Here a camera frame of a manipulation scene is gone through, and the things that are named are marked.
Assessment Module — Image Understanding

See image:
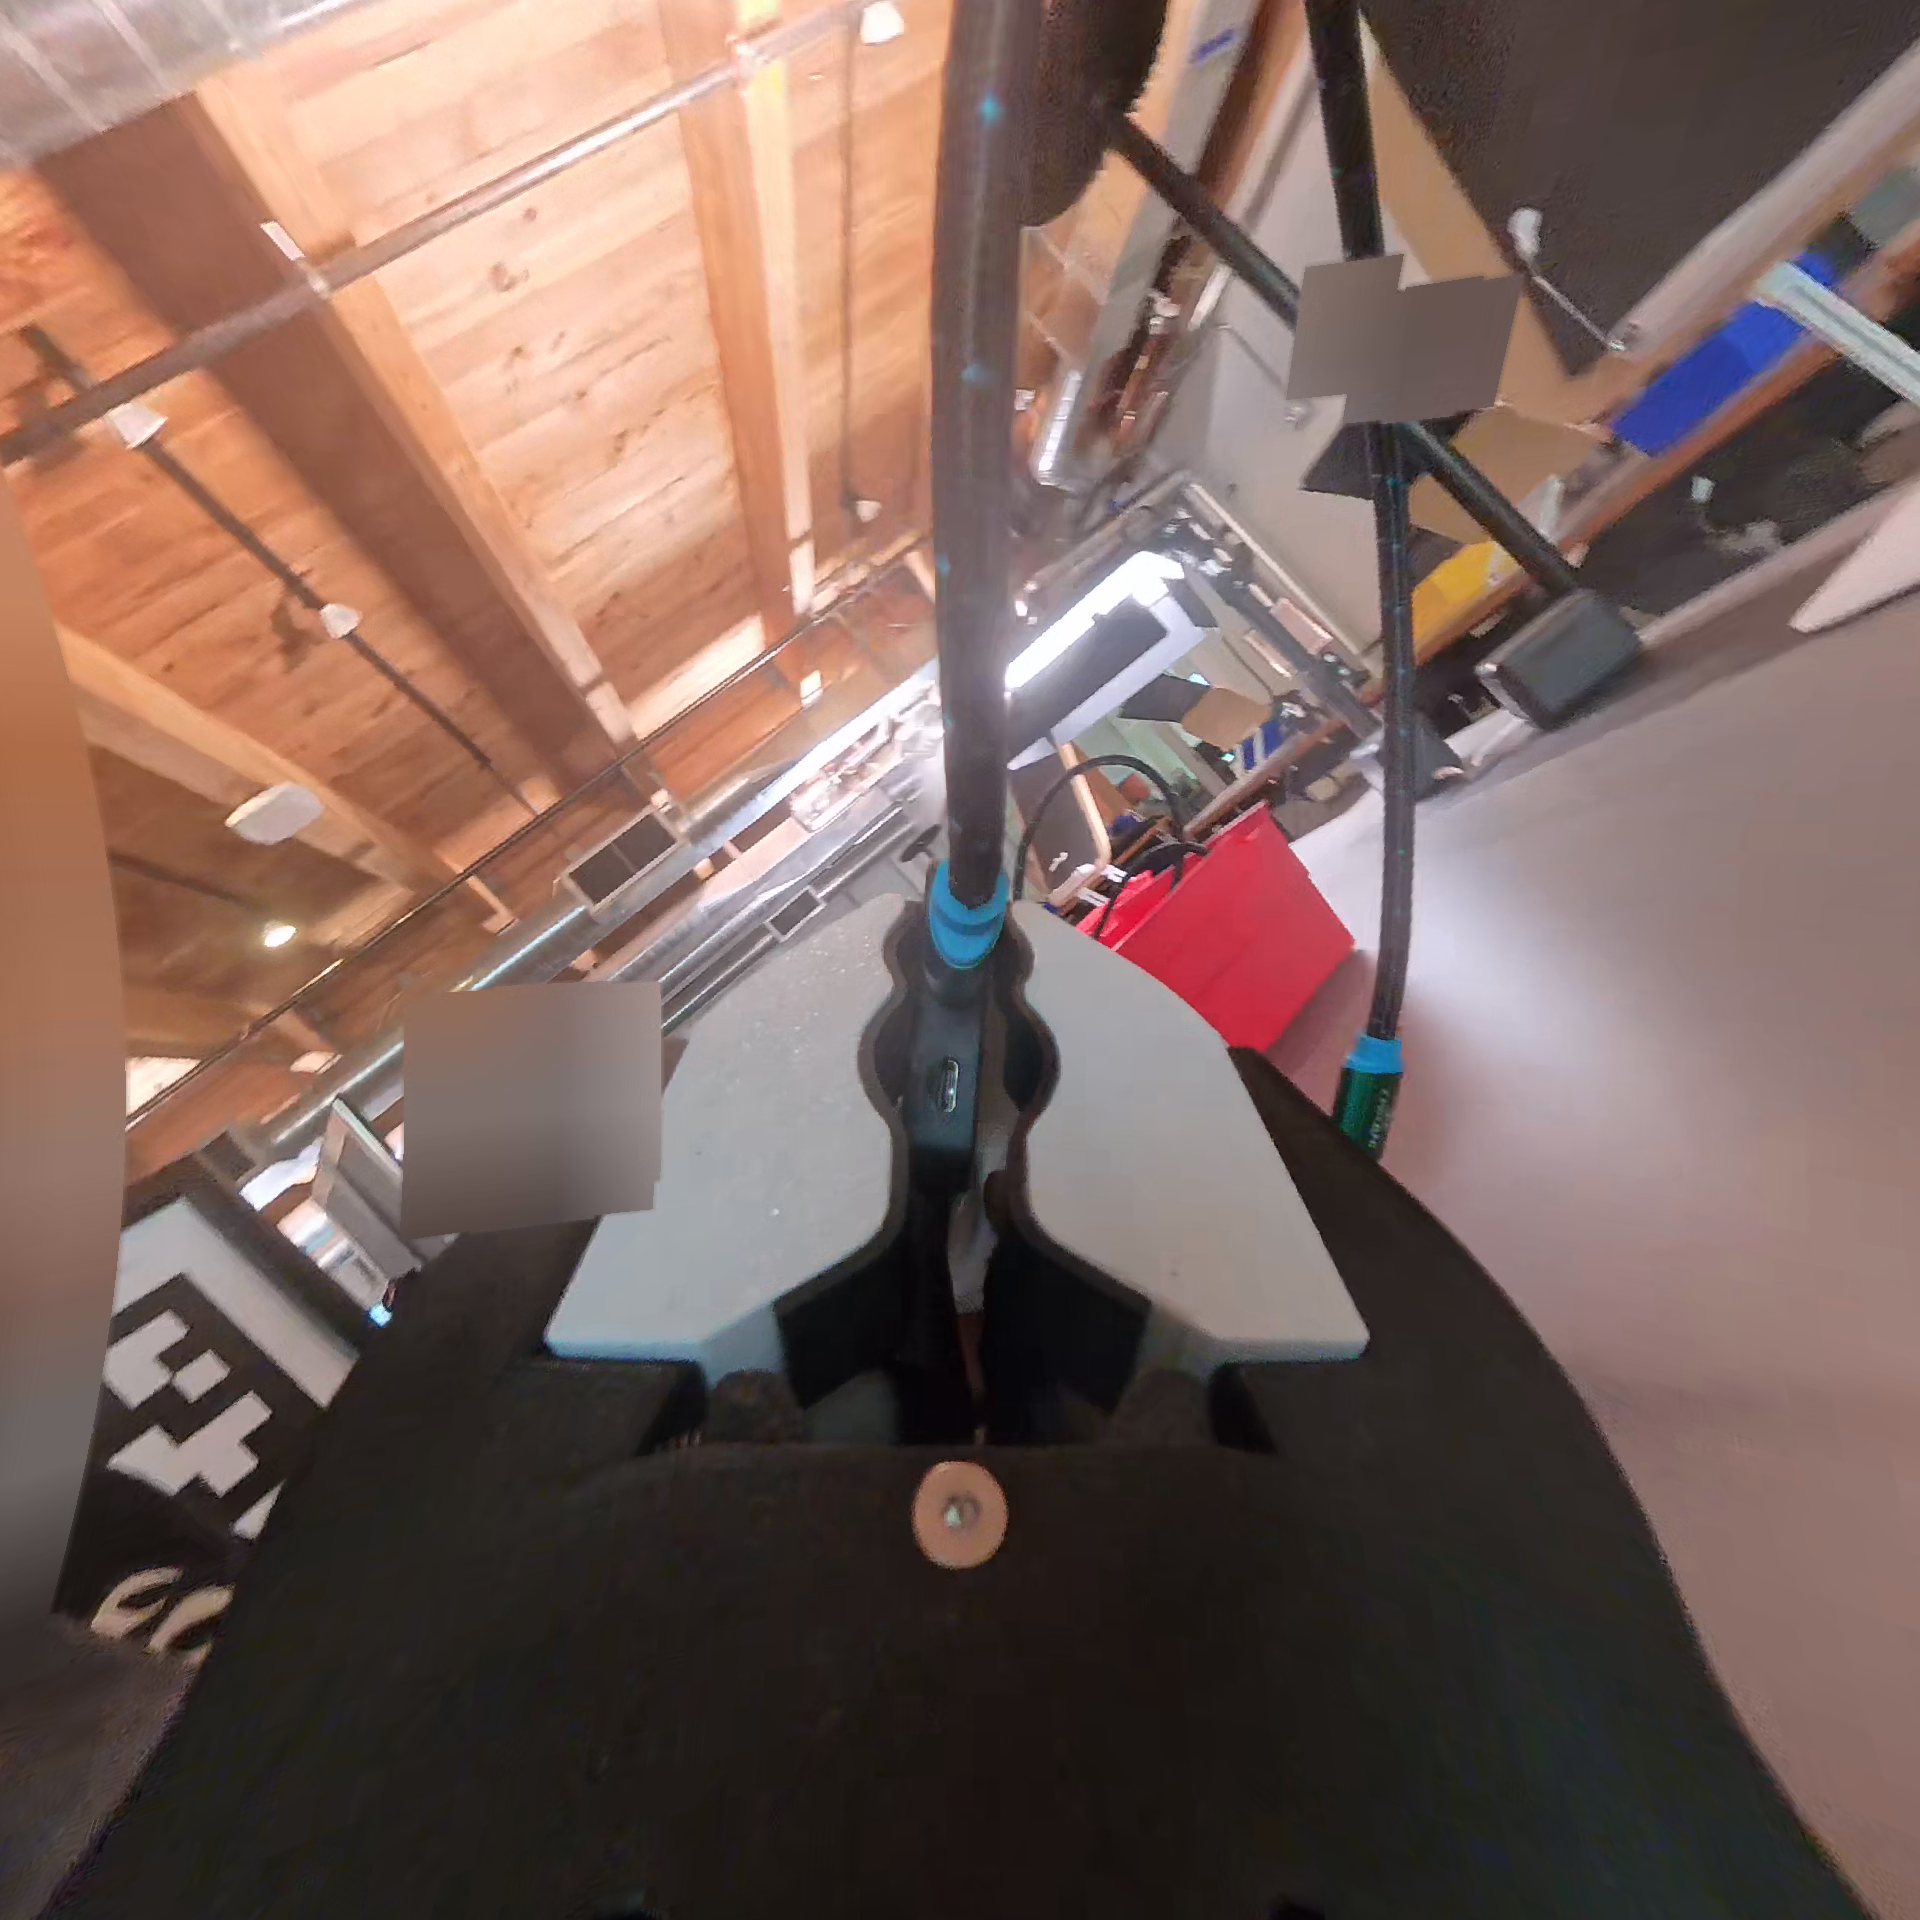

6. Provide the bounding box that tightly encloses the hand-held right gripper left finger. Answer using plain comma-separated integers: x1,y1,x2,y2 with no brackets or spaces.
544,894,913,1368

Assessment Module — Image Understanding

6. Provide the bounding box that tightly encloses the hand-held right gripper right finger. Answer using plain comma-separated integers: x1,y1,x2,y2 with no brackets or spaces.
1009,897,1373,1369

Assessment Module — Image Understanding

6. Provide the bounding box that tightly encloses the small black hdmi adapter box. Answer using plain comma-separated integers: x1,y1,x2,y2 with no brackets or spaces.
897,961,1010,1194

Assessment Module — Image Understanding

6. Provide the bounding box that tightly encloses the red plastic bin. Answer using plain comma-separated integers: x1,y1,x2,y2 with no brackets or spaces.
1076,808,1361,1056

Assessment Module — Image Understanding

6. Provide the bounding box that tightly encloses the ceiling air vent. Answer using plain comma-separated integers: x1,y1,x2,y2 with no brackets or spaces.
563,833,689,912

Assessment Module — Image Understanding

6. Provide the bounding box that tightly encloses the led light panel on stand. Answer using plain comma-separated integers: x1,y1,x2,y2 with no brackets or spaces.
1002,546,1221,729

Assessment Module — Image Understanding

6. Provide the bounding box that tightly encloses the framed black-white marker sign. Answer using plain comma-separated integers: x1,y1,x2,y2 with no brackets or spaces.
107,1191,367,1554

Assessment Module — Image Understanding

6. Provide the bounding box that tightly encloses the small yellow box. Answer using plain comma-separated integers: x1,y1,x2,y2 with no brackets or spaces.
1411,540,1517,619

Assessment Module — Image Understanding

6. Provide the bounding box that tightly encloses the person's dark printed shirt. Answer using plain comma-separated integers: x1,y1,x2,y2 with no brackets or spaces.
53,1500,288,1666

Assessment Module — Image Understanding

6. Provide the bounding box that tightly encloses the black stand with round disc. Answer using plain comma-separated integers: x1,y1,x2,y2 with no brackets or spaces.
1031,0,1596,601

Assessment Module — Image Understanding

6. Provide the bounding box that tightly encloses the large wood-rimmed black board on stand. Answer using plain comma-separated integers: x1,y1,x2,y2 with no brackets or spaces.
1359,0,1920,633

